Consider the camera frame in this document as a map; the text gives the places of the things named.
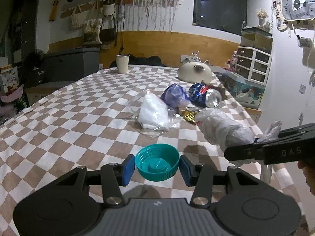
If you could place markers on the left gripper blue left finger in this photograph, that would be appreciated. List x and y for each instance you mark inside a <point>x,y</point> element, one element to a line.
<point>127,170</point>

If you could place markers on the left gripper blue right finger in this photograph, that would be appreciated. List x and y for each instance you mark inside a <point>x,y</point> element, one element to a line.
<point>188,171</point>

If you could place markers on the teal plastic lid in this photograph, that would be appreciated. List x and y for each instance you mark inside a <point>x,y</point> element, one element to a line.
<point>157,162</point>

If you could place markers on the white plastic bag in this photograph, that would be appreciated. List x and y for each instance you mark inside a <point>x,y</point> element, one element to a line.
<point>219,130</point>

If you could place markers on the person right hand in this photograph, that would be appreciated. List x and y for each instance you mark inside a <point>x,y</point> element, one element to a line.
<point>309,174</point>

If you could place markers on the gold foil wrapper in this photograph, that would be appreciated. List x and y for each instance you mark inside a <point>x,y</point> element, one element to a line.
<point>190,113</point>

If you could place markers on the white tissue in clear bag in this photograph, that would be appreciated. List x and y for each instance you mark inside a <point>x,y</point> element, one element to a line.
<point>152,115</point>

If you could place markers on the glass fish tank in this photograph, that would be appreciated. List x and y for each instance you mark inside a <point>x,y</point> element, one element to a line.
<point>247,93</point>

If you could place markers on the purple plastic wrapper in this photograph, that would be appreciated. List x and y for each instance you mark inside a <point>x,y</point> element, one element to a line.
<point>175,96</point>

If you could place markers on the crushed blue soda can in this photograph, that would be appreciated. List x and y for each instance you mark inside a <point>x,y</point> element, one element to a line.
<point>204,95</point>

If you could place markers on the brown cardboard piece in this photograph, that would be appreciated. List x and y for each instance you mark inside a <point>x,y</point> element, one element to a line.
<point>221,90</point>

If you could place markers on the white drawer organizer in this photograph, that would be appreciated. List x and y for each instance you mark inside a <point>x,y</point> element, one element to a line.
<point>253,64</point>

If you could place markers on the cream cat teapot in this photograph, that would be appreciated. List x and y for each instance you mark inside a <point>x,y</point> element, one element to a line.
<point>195,71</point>

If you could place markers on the cream paper cup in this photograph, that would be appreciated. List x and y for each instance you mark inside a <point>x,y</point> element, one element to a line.
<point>122,62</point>

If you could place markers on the grey storage box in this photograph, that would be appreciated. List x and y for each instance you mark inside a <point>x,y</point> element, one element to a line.
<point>71,65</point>

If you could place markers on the dark window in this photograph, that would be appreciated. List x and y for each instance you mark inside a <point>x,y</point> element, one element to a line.
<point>224,15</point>

